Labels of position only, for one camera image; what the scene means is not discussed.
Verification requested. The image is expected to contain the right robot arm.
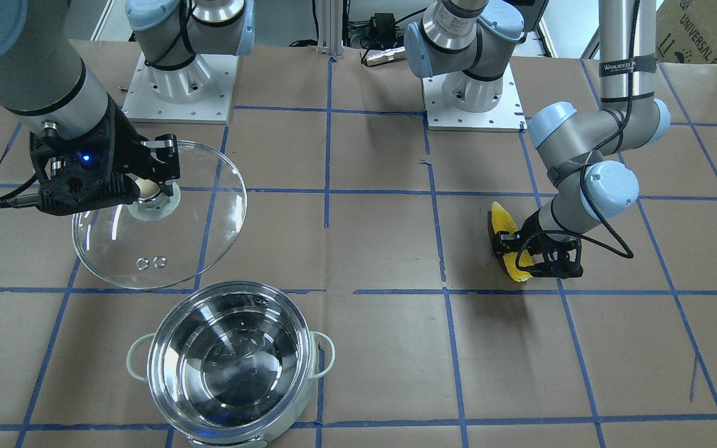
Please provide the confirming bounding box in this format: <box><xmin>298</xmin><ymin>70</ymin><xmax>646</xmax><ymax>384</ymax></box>
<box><xmin>0</xmin><ymin>1</ymin><xmax>255</xmax><ymax>222</ymax></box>

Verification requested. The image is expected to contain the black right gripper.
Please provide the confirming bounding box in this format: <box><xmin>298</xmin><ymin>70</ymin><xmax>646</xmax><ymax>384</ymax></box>
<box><xmin>29</xmin><ymin>100</ymin><xmax>181</xmax><ymax>216</ymax></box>

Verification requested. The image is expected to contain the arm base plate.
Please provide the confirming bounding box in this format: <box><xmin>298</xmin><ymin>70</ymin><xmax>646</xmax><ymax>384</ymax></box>
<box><xmin>422</xmin><ymin>65</ymin><xmax>527</xmax><ymax>133</ymax></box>
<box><xmin>123</xmin><ymin>54</ymin><xmax>240</xmax><ymax>125</ymax></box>

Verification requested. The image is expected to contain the aluminium frame post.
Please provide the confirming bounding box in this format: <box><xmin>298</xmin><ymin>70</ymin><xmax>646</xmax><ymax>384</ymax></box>
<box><xmin>315</xmin><ymin>1</ymin><xmax>347</xmax><ymax>59</ymax></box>

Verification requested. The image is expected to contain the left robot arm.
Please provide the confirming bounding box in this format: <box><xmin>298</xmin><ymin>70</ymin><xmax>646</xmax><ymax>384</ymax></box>
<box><xmin>404</xmin><ymin>1</ymin><xmax>671</xmax><ymax>282</ymax></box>

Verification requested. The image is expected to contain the black power adapter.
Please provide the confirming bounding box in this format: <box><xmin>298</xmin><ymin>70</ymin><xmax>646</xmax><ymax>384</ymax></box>
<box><xmin>369</xmin><ymin>12</ymin><xmax>396</xmax><ymax>42</ymax></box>

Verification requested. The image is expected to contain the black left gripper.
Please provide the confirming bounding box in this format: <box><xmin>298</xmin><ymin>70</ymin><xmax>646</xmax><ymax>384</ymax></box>
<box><xmin>490</xmin><ymin>230</ymin><xmax>584</xmax><ymax>279</ymax></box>

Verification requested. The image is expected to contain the cardboard box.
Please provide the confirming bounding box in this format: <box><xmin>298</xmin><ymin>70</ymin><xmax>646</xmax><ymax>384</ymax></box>
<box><xmin>655</xmin><ymin>1</ymin><xmax>717</xmax><ymax>63</ymax></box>

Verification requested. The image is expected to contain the glass pot lid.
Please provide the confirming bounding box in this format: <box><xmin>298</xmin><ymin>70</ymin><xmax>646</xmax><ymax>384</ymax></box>
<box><xmin>72</xmin><ymin>140</ymin><xmax>247</xmax><ymax>289</ymax></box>

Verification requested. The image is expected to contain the yellow toy corn cob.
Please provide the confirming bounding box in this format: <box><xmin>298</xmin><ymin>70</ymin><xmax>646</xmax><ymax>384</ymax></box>
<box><xmin>487</xmin><ymin>201</ymin><xmax>533</xmax><ymax>282</ymax></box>

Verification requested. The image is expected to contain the pale green steel pot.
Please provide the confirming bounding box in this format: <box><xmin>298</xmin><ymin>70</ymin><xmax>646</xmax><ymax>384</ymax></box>
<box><xmin>126</xmin><ymin>281</ymin><xmax>336</xmax><ymax>447</ymax></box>

